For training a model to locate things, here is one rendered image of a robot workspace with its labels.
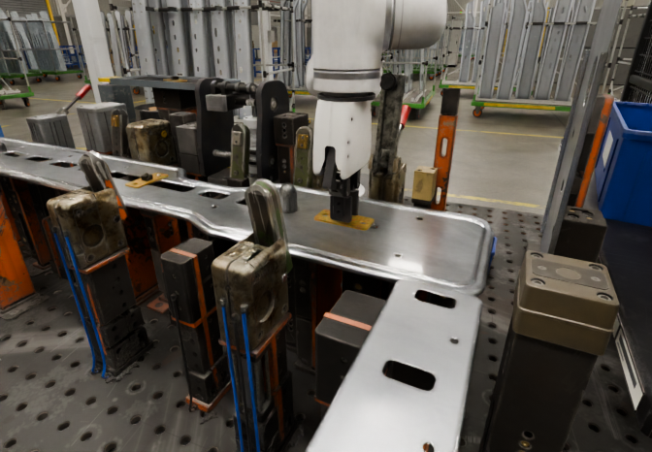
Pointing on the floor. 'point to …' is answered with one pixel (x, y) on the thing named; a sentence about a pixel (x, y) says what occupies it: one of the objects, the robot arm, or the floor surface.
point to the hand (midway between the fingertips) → (344, 204)
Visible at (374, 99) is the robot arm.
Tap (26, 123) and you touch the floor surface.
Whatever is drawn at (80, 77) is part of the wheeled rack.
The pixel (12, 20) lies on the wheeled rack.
